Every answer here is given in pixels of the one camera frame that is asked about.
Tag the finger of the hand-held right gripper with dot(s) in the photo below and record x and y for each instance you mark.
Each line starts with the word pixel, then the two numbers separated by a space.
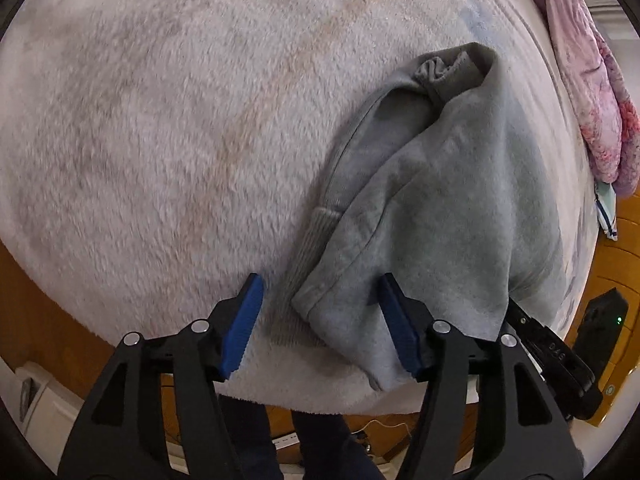
pixel 527 330

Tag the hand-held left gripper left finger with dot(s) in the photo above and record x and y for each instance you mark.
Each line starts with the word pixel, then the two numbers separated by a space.
pixel 245 325

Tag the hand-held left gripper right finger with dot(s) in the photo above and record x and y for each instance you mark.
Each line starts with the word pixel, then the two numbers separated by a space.
pixel 400 325

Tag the grey zip hoodie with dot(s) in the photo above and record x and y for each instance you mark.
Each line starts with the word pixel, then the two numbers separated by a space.
pixel 440 200

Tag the person's dark trousers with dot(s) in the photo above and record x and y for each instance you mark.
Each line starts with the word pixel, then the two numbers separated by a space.
pixel 257 440

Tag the wooden bed headboard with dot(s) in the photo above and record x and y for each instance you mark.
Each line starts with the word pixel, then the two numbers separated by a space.
pixel 627 265

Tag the white power strip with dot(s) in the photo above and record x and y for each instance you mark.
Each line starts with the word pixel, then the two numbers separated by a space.
pixel 286 444

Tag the blue-edged pillow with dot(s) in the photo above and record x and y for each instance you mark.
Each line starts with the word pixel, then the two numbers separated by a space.
pixel 606 210

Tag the white fluffy bed blanket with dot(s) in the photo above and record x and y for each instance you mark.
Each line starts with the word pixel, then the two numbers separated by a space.
pixel 175 135

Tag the white cabinet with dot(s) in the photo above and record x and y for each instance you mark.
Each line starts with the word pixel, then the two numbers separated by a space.
pixel 40 400

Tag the purple floral quilt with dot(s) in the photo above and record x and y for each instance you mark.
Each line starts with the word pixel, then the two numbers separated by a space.
pixel 595 85

